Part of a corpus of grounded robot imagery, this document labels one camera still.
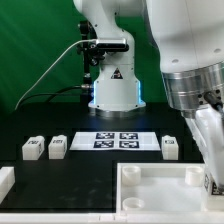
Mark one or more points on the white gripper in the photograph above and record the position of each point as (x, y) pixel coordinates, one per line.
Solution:
(207, 128)

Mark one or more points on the white square tabletop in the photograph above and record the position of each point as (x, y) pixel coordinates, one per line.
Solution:
(159, 187)

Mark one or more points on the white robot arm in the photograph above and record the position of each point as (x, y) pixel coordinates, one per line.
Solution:
(189, 35)

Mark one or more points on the white sheet with markers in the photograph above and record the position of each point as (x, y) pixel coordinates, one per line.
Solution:
(131, 141)

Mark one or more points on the white left obstacle block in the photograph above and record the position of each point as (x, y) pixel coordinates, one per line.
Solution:
(7, 180)

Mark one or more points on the black camera stand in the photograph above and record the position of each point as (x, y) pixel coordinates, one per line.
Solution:
(91, 57)

